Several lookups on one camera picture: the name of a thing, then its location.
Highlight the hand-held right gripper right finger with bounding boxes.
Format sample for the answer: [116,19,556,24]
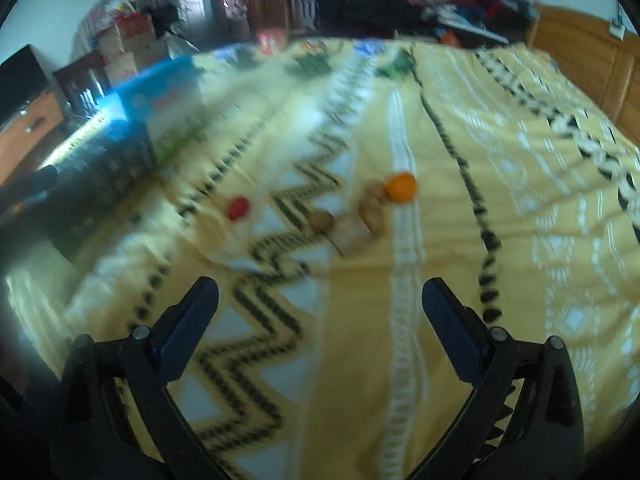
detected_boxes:
[407,279,586,480]

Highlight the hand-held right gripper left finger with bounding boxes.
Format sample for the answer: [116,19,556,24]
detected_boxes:
[50,276,231,480]

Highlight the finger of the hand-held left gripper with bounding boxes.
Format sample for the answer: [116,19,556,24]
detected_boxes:
[0,166,59,213]

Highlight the wooden dresser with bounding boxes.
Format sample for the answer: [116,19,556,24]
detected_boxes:
[0,87,68,186]

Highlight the dark mesh crate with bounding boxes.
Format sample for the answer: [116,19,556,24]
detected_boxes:
[47,127,158,261]

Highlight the black television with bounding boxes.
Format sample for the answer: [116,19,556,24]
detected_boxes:
[0,45,51,123]

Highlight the long brown lump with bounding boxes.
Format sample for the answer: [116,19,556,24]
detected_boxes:
[357,182,388,236]

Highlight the small orange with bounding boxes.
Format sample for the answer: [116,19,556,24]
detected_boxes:
[384,172,417,204]

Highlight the blue box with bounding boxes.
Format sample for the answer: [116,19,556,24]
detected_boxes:
[107,56,208,161]

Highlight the small brown lump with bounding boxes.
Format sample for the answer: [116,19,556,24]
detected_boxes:
[307,210,335,235]

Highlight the bagged cardboard boxes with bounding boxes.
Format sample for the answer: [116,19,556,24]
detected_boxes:
[72,0,201,86]

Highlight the yellow patterned blanket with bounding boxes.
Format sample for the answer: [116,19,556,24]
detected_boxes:
[5,40,640,480]

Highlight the red packet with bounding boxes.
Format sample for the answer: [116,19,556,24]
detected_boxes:
[257,29,290,56]

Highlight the wooden headboard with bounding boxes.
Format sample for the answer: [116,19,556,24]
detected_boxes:
[525,4,640,133]

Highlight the pile of clothes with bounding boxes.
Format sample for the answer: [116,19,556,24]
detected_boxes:
[305,0,541,46]

